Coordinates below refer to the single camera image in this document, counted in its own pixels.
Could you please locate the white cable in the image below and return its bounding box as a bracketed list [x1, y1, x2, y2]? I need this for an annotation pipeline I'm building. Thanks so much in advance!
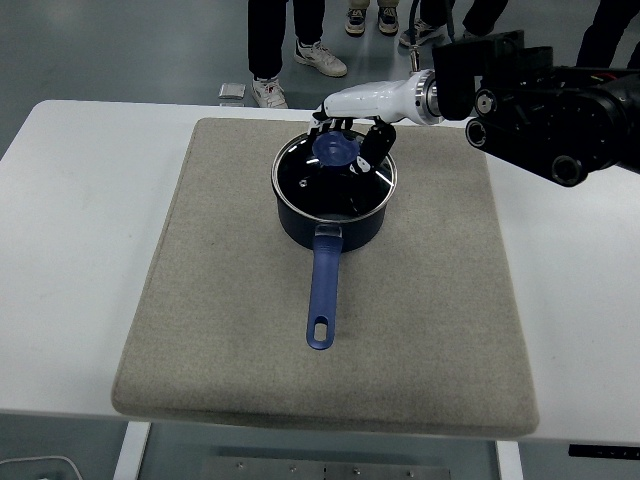
[0, 455, 80, 480]

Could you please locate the dark blue pot blue handle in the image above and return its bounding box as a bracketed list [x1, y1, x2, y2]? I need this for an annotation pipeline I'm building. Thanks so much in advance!
[272, 174, 394, 352]

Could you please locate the glass pot lid blue knob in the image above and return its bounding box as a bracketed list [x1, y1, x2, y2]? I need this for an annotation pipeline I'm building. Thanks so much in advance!
[270, 128, 399, 221]

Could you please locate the beige grey fabric mat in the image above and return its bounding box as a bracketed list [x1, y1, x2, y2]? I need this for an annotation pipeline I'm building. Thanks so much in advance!
[109, 117, 541, 437]

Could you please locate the person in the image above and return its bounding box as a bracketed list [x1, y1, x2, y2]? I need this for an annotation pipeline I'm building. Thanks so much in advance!
[344, 0, 400, 36]
[247, 0, 349, 109]
[398, 0, 511, 48]
[574, 0, 640, 71]

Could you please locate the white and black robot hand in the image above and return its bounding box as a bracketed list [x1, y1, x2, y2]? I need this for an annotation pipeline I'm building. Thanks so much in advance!
[307, 72, 424, 177]

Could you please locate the black table control panel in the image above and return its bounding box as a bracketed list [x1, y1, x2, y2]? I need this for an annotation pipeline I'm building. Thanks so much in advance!
[568, 443, 640, 458]

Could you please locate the white table leg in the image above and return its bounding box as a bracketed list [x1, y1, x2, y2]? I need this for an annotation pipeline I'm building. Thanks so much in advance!
[494, 439, 524, 480]
[112, 422, 151, 480]

